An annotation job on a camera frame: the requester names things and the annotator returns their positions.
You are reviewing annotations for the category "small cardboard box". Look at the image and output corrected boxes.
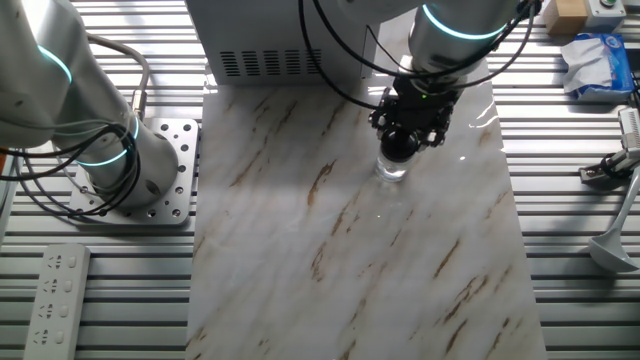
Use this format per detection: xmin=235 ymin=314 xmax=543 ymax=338
xmin=542 ymin=0 xmax=590 ymax=35

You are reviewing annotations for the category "grey push button box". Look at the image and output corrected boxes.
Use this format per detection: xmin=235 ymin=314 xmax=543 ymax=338
xmin=583 ymin=0 xmax=627 ymax=29

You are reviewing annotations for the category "silver ribbed depth camera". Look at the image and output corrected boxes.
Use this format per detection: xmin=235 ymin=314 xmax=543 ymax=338
xmin=618 ymin=106 xmax=640 ymax=151

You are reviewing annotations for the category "thick black wrist cable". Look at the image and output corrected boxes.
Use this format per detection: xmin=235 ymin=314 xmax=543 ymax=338
xmin=297 ymin=0 xmax=384 ymax=110

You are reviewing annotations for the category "blue white tissue pack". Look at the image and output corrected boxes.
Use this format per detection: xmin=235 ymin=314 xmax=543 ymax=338
xmin=559 ymin=32 xmax=637 ymax=104

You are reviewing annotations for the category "looped black cable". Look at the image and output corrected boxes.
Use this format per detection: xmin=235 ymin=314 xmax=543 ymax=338
xmin=0 ymin=124 xmax=142 ymax=220

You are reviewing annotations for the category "thick grey cable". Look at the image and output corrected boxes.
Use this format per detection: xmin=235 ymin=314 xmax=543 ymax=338
xmin=87 ymin=33 xmax=151 ymax=122

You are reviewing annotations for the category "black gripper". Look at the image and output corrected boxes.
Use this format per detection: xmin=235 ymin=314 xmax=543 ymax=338
xmin=368 ymin=75 xmax=459 ymax=150

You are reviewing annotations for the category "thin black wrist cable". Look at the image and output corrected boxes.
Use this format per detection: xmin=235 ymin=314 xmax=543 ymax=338
xmin=312 ymin=0 xmax=539 ymax=91

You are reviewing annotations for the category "white marble pattern board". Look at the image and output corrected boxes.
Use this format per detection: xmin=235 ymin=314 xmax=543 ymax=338
xmin=184 ymin=29 xmax=549 ymax=360

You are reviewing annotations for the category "white power strip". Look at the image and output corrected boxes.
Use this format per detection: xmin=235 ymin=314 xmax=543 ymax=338
xmin=22 ymin=243 xmax=92 ymax=360

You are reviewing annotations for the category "small clear glass jar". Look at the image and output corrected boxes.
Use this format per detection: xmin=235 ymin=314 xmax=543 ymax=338
xmin=374 ymin=148 xmax=414 ymax=183

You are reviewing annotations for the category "grey plastic ladle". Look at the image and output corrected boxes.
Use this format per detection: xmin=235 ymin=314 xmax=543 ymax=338
xmin=587 ymin=164 xmax=640 ymax=275

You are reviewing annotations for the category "silver metal vented box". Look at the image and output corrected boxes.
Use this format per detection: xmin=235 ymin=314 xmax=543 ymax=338
xmin=183 ymin=0 xmax=381 ymax=87

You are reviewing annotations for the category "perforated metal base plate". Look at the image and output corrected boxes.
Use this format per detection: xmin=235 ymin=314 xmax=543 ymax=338
xmin=68 ymin=117 xmax=200 ymax=227

